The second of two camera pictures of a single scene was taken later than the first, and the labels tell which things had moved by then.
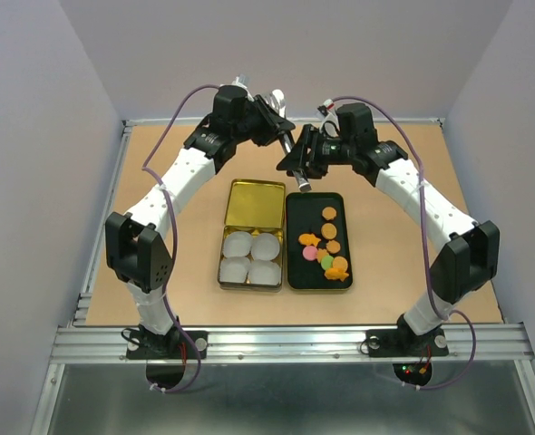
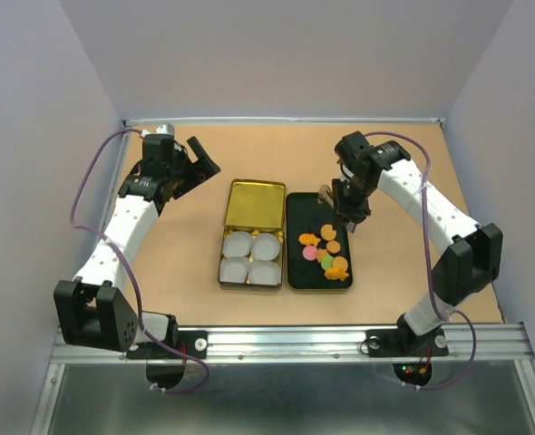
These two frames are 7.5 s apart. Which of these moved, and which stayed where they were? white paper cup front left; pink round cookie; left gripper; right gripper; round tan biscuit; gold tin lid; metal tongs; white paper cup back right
Moved: metal tongs; left gripper; right gripper
Stayed: white paper cup back right; pink round cookie; white paper cup front left; gold tin lid; round tan biscuit
